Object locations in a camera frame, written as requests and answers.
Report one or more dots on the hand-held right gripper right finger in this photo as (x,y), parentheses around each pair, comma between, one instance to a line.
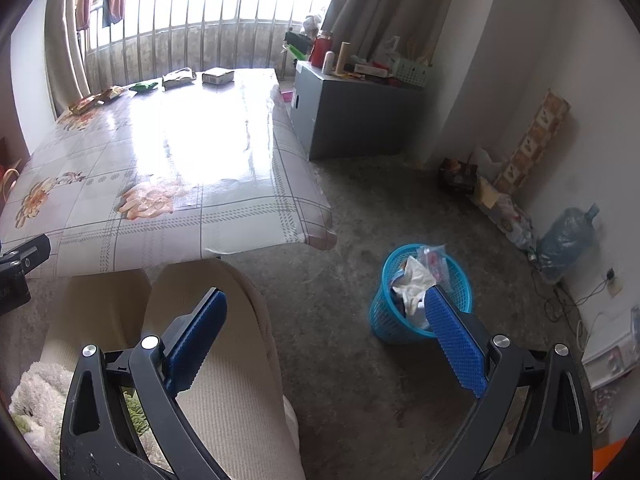
(457,340)

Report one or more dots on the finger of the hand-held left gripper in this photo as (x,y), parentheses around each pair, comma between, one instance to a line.
(27,257)

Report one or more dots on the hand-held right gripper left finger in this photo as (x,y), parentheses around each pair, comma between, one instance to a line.
(195,340)

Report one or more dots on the blue plastic wastebasket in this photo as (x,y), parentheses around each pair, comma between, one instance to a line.
(390,320)

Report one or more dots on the white wrapper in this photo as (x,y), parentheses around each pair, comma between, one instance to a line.
(410,285)

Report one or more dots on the clear plastic bag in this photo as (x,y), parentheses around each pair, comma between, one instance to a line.
(434,262)

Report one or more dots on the fluffy white green garment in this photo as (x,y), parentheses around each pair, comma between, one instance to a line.
(40,395)

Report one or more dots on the floral printed bag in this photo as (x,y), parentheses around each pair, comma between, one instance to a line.
(515,222)

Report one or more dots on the large blue water jug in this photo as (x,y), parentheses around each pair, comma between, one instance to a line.
(567,245)

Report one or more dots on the yellow white packet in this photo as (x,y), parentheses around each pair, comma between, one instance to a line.
(486,192)

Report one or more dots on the white plastic drawer unit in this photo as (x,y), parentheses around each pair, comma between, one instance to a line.
(612,355)

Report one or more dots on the floral checked tablecloth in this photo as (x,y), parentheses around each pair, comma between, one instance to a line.
(150,160)

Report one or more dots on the brown snack wrapper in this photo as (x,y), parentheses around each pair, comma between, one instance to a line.
(82,105)
(114,92)

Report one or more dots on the dark printed box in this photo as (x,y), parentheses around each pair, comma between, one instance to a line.
(457,175)

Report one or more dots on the green flat packet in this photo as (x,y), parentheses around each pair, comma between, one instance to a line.
(144,86)

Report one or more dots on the long patterned box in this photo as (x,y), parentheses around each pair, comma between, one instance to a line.
(532,140)

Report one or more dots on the beige curtain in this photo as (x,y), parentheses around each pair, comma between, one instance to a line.
(65,35)
(390,5)

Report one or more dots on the grey cabinet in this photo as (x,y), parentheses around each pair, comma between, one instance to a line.
(350,115)

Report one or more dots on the pink plastic item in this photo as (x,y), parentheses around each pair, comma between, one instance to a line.
(286,97)

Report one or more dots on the small cardboard box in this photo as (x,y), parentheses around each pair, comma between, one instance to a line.
(218,76)

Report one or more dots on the teal plastic basket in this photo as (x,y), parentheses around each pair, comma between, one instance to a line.
(414,72)

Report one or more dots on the metal window railing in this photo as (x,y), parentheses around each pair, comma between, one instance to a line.
(200,25)

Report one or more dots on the white plastic bag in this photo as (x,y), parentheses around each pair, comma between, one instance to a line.
(389,50)

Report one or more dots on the green plastic item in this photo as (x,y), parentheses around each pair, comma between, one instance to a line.
(294,52)

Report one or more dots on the cardboard tube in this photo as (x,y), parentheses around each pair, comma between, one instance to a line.
(343,57)

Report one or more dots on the small white bottle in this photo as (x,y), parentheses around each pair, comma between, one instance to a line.
(328,62)

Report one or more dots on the red thermos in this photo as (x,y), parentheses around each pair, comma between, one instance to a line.
(320,50)

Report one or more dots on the black box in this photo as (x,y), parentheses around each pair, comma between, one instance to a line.
(299,40)

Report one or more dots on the wall power socket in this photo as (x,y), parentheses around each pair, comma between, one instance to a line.
(612,281)

